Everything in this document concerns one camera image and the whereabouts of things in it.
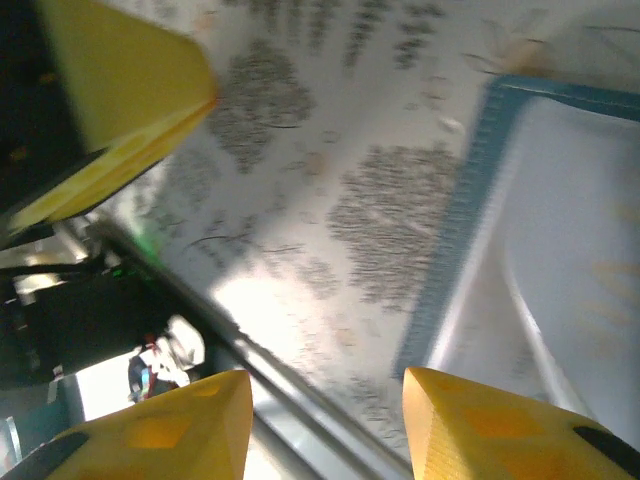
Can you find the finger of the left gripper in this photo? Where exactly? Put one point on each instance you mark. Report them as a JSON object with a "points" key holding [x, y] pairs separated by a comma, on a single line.
{"points": [[130, 75]]}

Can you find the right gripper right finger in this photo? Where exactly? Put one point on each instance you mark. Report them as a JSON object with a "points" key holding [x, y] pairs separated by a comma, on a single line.
{"points": [[500, 435]]}

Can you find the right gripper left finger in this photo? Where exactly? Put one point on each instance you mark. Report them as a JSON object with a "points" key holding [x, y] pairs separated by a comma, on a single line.
{"points": [[175, 440]]}

